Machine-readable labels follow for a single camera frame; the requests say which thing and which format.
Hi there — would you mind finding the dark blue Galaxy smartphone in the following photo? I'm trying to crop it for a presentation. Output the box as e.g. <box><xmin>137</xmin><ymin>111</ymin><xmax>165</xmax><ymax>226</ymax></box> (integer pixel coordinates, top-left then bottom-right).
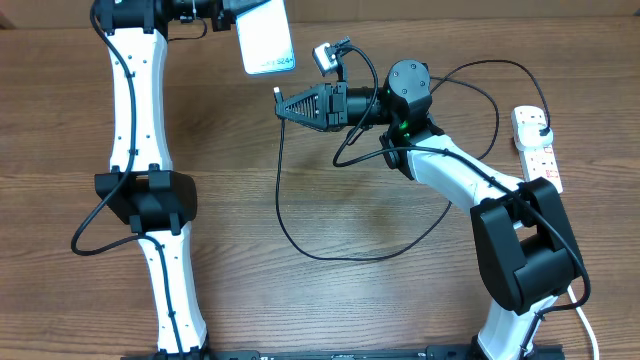
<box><xmin>236</xmin><ymin>0</ymin><xmax>296</xmax><ymax>75</ymax></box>

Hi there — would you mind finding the black USB charging cable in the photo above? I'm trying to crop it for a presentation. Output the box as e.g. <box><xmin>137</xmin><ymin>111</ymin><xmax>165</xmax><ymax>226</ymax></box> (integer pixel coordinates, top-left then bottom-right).
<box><xmin>273</xmin><ymin>59</ymin><xmax>553</xmax><ymax>263</ymax></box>

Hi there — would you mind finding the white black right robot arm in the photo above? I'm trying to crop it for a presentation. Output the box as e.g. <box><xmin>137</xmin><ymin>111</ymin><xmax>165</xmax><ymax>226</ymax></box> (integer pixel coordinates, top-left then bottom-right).
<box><xmin>274</xmin><ymin>60</ymin><xmax>591</xmax><ymax>359</ymax></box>

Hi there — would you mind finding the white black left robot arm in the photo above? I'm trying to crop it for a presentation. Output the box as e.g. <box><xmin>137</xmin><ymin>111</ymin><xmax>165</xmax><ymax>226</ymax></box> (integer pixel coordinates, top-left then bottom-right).
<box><xmin>90</xmin><ymin>0</ymin><xmax>266</xmax><ymax>359</ymax></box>

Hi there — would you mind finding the white charger plug adapter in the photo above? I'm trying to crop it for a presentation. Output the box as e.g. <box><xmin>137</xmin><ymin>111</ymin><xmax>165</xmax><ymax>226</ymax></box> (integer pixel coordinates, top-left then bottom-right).
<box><xmin>514</xmin><ymin>123</ymin><xmax>554</xmax><ymax>151</ymax></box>

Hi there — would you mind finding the white power extension strip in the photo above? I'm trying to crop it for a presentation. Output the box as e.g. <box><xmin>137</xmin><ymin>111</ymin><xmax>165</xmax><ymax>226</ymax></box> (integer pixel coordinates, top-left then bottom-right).
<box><xmin>511</xmin><ymin>105</ymin><xmax>563</xmax><ymax>193</ymax></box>

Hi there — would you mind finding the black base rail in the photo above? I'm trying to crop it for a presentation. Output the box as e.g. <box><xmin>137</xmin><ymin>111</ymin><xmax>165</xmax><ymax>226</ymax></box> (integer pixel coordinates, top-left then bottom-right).
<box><xmin>119</xmin><ymin>343</ymin><xmax>566</xmax><ymax>360</ymax></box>

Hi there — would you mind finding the white power strip cord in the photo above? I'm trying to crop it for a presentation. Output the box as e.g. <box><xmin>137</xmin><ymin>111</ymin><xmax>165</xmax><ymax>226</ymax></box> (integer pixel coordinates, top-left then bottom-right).
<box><xmin>566</xmin><ymin>284</ymin><xmax>600</xmax><ymax>360</ymax></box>

